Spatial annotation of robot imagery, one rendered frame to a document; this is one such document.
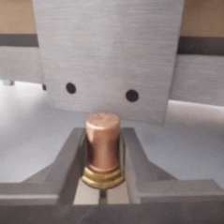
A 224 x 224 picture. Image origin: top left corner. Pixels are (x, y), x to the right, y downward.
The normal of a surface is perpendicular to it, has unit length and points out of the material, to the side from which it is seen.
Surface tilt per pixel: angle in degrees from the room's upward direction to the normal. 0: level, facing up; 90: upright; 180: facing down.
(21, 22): 90
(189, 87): 90
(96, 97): 90
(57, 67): 90
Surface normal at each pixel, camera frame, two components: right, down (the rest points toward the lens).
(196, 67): -0.32, 0.42
